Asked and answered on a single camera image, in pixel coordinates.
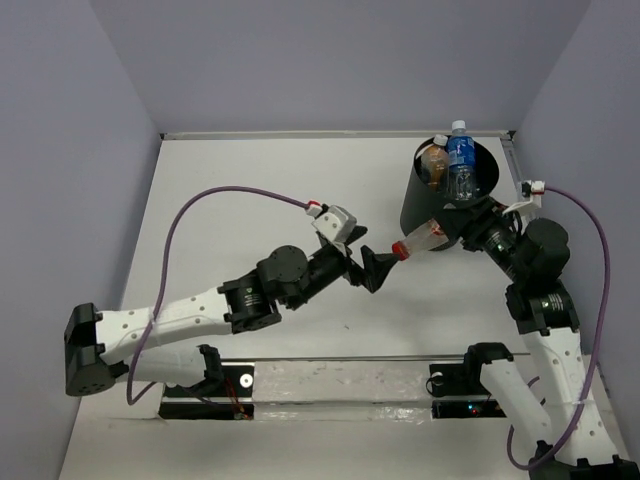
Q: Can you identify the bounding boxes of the small bottle red cap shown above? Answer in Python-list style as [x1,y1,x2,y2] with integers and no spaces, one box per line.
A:
[392,219,449,261]

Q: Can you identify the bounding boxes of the clear bottle blue label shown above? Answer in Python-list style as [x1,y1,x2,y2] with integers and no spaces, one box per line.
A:
[446,120,477,201]

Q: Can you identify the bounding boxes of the purple cable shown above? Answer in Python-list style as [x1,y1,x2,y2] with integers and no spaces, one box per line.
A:
[124,185,321,406]
[506,185,612,471]

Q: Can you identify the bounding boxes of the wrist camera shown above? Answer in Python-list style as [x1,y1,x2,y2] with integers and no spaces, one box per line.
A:
[502,180,546,216]
[312,205,357,245]

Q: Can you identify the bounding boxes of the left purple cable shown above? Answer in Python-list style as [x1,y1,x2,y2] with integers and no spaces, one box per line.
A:
[124,185,321,406]

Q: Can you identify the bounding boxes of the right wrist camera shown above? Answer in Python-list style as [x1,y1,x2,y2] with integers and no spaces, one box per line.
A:
[502,180,546,216]

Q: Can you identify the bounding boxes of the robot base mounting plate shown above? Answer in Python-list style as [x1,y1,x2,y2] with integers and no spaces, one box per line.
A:
[159,357,504,422]

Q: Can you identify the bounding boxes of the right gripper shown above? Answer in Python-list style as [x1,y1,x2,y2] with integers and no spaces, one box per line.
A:
[430,195,528,282]

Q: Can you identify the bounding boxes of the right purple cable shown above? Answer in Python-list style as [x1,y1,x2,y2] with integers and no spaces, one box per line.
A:
[506,185,612,471]

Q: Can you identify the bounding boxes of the orange juice bottle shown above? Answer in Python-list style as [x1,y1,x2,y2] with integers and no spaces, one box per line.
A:
[420,134,449,193]

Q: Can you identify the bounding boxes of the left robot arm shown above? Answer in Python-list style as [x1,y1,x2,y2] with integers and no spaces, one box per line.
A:
[63,239,399,397]

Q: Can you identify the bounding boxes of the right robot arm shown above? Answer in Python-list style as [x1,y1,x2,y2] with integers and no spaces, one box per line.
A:
[434,197,639,479]

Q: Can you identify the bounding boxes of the black cylindrical bin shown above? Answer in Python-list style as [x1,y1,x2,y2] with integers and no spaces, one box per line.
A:
[400,137,500,235]

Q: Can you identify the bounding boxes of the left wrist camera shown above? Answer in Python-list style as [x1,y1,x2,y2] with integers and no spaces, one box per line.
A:
[312,205,357,245]

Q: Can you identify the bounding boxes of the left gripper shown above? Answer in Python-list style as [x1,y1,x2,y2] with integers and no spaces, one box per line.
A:
[285,227,399,312]

